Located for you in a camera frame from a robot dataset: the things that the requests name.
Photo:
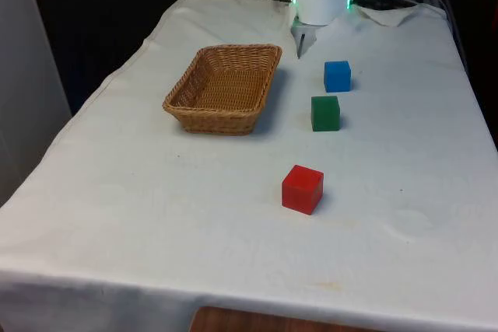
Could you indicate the blue cube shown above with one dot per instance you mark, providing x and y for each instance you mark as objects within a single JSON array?
[{"x": 337, "y": 77}]

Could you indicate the wicker basket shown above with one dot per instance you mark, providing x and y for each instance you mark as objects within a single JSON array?
[{"x": 221, "y": 87}]

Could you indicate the red cube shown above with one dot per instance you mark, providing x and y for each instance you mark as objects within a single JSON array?
[{"x": 301, "y": 190}]

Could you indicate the green cube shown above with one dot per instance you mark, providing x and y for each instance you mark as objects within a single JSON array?
[{"x": 325, "y": 114}]

